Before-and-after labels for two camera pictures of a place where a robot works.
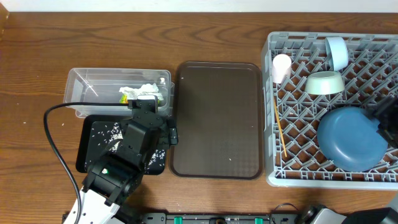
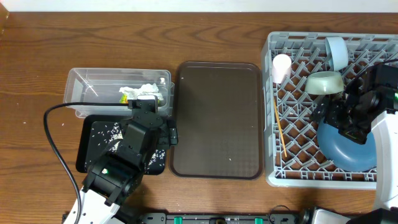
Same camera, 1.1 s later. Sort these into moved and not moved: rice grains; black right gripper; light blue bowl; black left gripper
Moved: black right gripper
Not moved: black left gripper; rice grains; light blue bowl
